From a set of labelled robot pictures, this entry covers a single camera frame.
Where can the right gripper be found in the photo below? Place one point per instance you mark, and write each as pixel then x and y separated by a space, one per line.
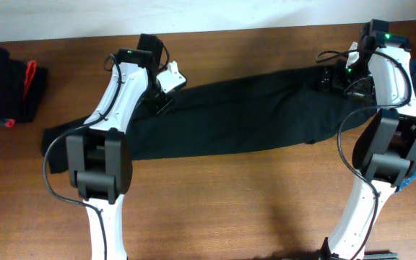
pixel 367 94

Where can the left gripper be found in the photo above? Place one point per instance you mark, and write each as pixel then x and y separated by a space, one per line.
pixel 162 106

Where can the black trousers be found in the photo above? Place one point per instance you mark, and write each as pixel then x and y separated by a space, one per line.
pixel 249 114

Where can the black clothes stack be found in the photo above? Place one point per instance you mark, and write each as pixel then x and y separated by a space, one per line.
pixel 22 87

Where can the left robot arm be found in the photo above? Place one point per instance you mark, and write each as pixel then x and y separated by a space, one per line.
pixel 98 156

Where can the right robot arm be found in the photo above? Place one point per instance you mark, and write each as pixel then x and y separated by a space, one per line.
pixel 384 156

